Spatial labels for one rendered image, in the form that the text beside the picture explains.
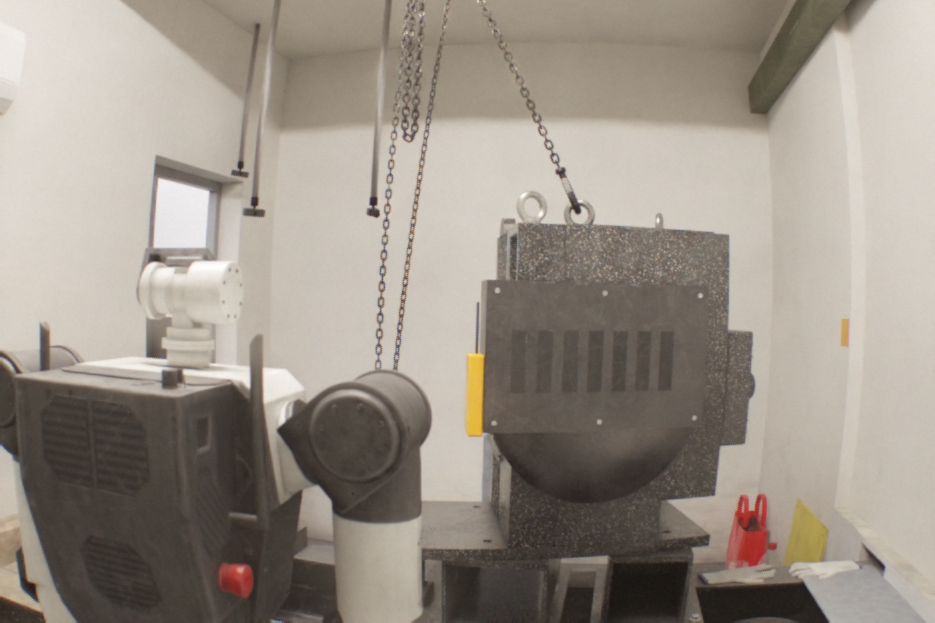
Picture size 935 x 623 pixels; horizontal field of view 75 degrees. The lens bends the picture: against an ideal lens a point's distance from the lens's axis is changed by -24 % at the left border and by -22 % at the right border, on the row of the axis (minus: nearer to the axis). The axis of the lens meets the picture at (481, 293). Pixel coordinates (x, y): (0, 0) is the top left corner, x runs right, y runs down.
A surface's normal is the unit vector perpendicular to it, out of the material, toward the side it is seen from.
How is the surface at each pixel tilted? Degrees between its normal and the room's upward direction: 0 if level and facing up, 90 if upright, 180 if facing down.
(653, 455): 90
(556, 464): 90
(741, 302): 90
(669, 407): 90
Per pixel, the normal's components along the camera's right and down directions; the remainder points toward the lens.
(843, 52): -0.18, -0.01
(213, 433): 1.00, 0.02
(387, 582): 0.31, 0.00
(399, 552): 0.58, 0.00
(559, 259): 0.08, -0.01
